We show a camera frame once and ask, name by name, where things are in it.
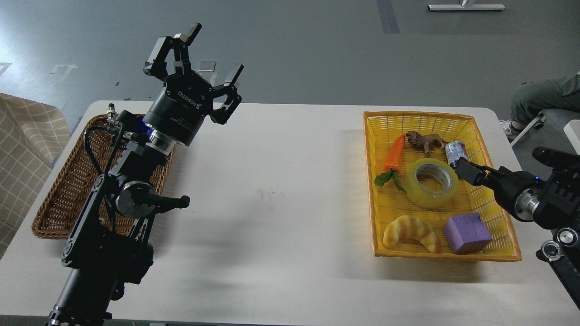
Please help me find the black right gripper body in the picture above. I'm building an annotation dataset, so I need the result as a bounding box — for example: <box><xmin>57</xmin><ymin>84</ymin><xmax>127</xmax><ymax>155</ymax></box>
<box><xmin>487</xmin><ymin>167</ymin><xmax>539</xmax><ymax>222</ymax></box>

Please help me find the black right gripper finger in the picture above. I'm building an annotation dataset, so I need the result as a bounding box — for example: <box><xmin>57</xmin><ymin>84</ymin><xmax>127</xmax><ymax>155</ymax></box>
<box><xmin>455</xmin><ymin>157</ymin><xmax>501</xmax><ymax>187</ymax></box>

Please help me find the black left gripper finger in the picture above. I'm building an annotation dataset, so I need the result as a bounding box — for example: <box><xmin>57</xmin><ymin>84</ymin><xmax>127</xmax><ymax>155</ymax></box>
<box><xmin>209</xmin><ymin>64</ymin><xmax>244</xmax><ymax>125</ymax></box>
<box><xmin>144</xmin><ymin>23</ymin><xmax>203</xmax><ymax>83</ymax></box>

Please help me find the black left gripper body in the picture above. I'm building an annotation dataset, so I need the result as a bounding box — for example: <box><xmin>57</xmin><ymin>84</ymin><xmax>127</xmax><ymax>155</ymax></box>
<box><xmin>143</xmin><ymin>76</ymin><xmax>212</xmax><ymax>146</ymax></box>

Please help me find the yellow tape roll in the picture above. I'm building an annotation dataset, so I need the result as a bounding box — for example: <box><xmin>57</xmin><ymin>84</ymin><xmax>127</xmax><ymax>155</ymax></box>
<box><xmin>403</xmin><ymin>158</ymin><xmax>459</xmax><ymax>211</ymax></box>

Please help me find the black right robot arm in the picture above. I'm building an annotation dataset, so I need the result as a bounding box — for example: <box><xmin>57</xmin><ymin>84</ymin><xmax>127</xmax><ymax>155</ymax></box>
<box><xmin>452</xmin><ymin>146</ymin><xmax>580</xmax><ymax>305</ymax></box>

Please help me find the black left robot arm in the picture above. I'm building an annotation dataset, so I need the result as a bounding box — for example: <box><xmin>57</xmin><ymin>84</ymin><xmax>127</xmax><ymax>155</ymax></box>
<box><xmin>47</xmin><ymin>23</ymin><xmax>244</xmax><ymax>326</ymax></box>

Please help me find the small blue can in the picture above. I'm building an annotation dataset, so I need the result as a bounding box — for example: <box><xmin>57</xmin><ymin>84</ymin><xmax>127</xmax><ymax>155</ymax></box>
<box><xmin>444</xmin><ymin>141</ymin><xmax>469</xmax><ymax>169</ymax></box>

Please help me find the purple foam block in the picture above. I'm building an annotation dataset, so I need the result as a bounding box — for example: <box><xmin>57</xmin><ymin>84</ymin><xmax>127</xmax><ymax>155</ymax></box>
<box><xmin>443</xmin><ymin>212</ymin><xmax>493</xmax><ymax>254</ymax></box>

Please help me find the brown toy lion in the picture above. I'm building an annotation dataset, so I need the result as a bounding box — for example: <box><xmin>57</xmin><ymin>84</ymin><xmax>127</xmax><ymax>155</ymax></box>
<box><xmin>405</xmin><ymin>131</ymin><xmax>448</xmax><ymax>157</ymax></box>

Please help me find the yellow plastic basket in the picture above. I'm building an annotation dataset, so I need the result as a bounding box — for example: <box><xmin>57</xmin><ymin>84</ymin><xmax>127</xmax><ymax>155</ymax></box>
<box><xmin>363</xmin><ymin>111</ymin><xmax>522</xmax><ymax>262</ymax></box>

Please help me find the orange toy carrot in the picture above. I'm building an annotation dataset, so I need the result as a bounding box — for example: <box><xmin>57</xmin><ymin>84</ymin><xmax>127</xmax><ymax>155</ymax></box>
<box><xmin>373</xmin><ymin>134</ymin><xmax>407</xmax><ymax>194</ymax></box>

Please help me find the seated person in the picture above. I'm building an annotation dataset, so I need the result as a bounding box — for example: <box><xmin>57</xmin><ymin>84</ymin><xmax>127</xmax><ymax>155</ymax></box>
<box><xmin>499</xmin><ymin>72</ymin><xmax>580</xmax><ymax>142</ymax></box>

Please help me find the toy croissant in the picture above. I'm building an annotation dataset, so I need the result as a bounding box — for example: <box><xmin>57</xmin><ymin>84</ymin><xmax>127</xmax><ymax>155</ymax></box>
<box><xmin>382</xmin><ymin>215</ymin><xmax>442</xmax><ymax>254</ymax></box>

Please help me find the brown wicker basket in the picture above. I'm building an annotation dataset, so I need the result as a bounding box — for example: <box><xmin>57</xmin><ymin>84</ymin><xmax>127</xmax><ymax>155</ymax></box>
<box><xmin>31</xmin><ymin>114</ymin><xmax>178</xmax><ymax>240</ymax></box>

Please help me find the beige checkered cloth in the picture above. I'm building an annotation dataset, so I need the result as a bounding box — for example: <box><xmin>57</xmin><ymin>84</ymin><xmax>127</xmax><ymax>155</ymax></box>
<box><xmin>0</xmin><ymin>94</ymin><xmax>71</xmax><ymax>254</ymax></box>

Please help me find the white metal bar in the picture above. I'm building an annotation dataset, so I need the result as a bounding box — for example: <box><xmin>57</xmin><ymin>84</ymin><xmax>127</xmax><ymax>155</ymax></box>
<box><xmin>427</xmin><ymin>4</ymin><xmax>506</xmax><ymax>12</ymax></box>

